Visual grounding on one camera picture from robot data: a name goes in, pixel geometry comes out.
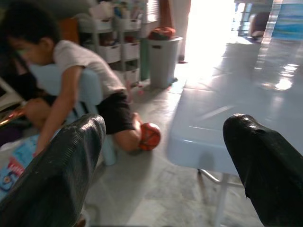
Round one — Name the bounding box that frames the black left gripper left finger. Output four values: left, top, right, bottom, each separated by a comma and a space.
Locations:
0, 113, 107, 227

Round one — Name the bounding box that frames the light blue child chair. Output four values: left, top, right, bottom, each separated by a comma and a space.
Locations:
33, 63, 117, 166

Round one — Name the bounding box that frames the brown curtain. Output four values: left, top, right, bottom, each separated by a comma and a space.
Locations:
159, 0, 192, 64

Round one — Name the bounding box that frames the mint green panel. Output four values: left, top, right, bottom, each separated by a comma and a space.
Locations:
139, 37, 152, 81

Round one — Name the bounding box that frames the child in white shirt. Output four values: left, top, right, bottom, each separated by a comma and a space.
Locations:
0, 4, 143, 153

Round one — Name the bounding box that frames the white storage cart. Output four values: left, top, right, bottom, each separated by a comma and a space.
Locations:
113, 15, 143, 87
79, 13, 116, 66

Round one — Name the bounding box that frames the grey plastic bin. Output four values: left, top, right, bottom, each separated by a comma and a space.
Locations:
146, 36, 184, 89

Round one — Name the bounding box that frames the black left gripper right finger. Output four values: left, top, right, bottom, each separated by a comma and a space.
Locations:
223, 113, 303, 227

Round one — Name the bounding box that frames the red orange bag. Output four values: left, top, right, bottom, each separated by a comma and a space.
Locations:
148, 26, 178, 41

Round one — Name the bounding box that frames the orange ball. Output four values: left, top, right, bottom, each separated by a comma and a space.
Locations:
138, 122, 162, 151

